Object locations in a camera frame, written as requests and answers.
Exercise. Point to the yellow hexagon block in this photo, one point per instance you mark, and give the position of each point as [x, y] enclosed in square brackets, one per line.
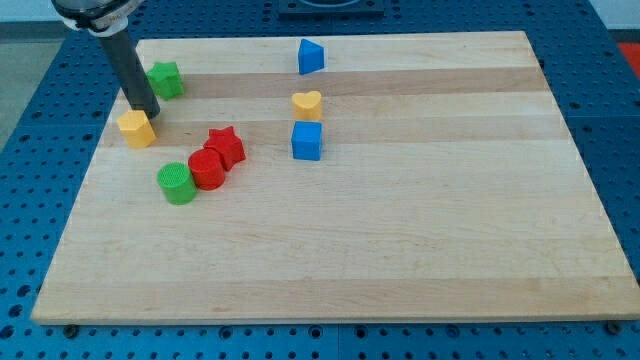
[136, 129]

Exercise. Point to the blue cube block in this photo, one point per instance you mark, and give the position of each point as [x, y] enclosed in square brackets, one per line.
[306, 140]

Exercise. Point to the yellow heart block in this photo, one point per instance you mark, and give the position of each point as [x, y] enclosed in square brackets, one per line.
[307, 106]

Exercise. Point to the green cylinder block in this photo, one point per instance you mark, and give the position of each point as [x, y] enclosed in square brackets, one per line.
[176, 183]

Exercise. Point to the green star block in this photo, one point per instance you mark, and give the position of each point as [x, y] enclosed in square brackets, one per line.
[165, 80]

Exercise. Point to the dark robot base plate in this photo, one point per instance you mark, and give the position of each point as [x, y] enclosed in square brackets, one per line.
[313, 8]

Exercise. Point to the wooden board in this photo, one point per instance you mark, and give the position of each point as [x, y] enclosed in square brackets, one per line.
[449, 189]

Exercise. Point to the red star block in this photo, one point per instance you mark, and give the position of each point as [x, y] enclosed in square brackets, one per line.
[228, 145]

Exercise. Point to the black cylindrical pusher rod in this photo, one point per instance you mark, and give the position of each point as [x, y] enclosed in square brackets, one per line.
[121, 53]

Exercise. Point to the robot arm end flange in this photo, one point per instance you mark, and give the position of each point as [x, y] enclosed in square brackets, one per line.
[101, 18]

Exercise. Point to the red cylinder block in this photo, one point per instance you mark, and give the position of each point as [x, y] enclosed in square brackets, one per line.
[206, 169]

